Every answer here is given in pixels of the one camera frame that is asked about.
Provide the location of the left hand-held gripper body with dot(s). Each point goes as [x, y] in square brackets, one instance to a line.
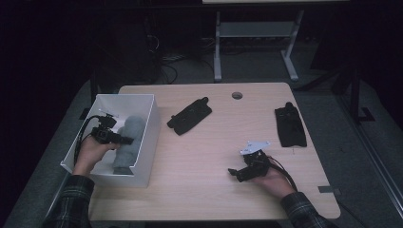
[104, 133]

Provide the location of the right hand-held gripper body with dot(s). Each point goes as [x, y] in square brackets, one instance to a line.
[255, 166]

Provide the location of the white box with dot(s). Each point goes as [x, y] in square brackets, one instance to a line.
[104, 104]

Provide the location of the person's left hand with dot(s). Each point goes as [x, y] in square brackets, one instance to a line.
[92, 152]

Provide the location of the person's right hand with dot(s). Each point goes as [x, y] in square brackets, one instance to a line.
[275, 183]

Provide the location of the black glove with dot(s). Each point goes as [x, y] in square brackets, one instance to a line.
[290, 126]
[190, 115]

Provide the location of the grey tape strip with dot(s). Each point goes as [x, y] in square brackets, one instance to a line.
[329, 190]

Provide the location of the black metal stand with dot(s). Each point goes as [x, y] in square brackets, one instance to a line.
[356, 95]

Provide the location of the aluminium rail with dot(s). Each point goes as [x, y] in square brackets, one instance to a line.
[55, 196]
[370, 158]

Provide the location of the grey metal desk frame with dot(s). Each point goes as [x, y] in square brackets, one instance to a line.
[253, 30]

